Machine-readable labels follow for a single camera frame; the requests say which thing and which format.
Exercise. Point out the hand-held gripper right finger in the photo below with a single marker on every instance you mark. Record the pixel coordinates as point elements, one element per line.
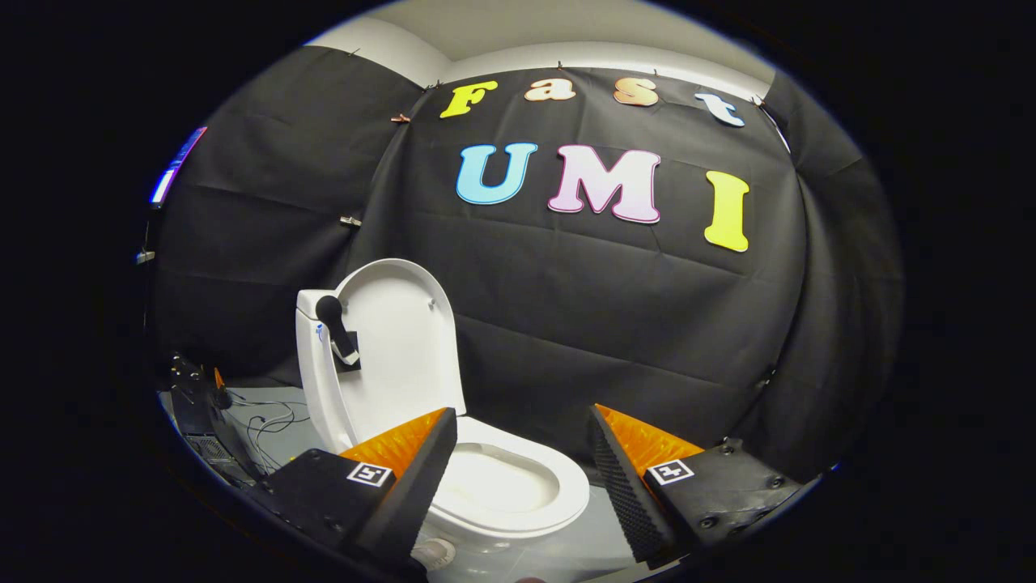
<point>623,494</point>

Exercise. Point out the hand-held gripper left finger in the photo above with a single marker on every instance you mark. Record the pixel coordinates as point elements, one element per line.
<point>413,494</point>

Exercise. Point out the white toilet lid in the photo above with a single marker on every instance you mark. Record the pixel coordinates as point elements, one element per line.
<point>401,356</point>

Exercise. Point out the white toilet with tank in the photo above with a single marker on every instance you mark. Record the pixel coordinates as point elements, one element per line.
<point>312,380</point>

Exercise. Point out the white shoe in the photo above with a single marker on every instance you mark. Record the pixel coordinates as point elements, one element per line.
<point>434,553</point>

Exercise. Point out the black backdrop cloth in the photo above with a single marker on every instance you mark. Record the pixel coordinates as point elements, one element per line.
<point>607,324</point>

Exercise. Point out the black floor equipment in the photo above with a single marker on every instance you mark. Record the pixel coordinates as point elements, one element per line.
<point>202,421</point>

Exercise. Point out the lit screen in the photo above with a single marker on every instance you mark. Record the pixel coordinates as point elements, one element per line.
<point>176,166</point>

